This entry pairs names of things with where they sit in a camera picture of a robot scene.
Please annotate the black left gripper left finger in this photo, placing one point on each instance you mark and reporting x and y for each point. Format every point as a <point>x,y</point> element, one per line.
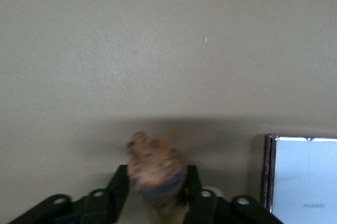
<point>100,208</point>

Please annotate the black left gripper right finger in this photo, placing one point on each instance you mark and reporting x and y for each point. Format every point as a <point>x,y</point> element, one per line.
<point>210,210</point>

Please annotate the brown lion statue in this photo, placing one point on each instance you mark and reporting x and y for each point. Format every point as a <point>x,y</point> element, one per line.
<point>155,171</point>

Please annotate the brown table cover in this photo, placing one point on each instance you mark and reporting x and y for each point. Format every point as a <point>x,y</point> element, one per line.
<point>131,50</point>

